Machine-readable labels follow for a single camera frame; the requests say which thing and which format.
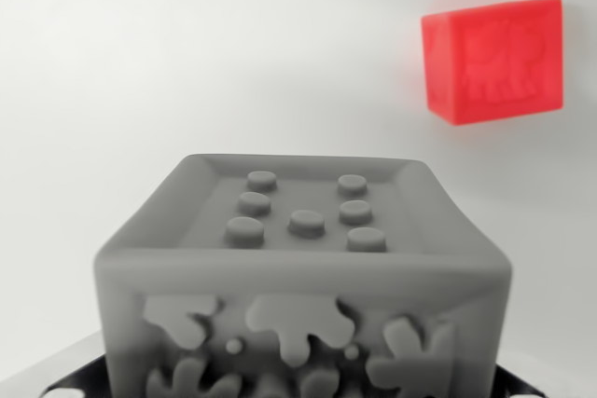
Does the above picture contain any black-padded silver gripper right finger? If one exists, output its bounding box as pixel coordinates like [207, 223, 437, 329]
[493, 340, 597, 398]

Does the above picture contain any red embossed soft cube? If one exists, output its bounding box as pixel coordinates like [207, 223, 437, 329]
[421, 0, 564, 127]

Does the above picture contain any black-padded silver gripper left finger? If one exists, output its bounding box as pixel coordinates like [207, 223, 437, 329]
[0, 330, 112, 398]

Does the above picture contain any grey embossed soft cube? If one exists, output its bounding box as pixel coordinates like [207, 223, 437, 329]
[92, 153, 514, 398]

